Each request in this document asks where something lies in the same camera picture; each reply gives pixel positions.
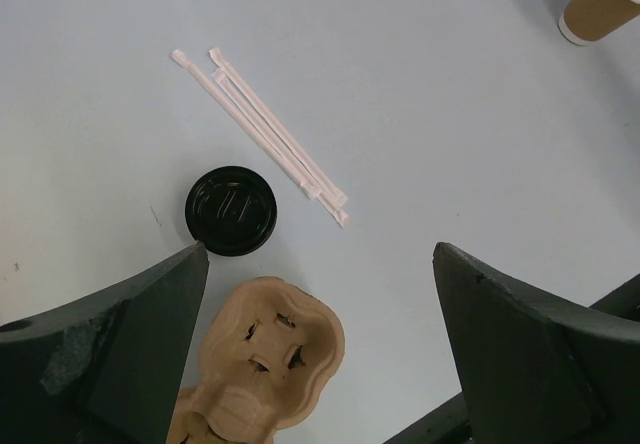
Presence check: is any paper wrapped straw two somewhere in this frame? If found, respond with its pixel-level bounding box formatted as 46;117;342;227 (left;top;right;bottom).
209;47;348;207

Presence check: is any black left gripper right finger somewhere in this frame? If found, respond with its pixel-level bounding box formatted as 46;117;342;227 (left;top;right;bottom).
433;243;639;443

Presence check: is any black plastic cup lid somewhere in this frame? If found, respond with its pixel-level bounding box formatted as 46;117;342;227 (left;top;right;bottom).
185;166;278;257

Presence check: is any stack of brown paper cups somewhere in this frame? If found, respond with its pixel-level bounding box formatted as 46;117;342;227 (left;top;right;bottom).
558;0;639;46

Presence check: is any paper wrapped straw three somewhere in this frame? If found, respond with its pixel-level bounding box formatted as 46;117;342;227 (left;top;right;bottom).
212;69;350;228

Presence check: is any brown pulp cup carrier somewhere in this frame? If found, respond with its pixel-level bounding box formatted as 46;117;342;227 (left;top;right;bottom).
166;277;345;443

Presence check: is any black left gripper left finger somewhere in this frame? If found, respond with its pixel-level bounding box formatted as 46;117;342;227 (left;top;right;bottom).
1;243;209;443

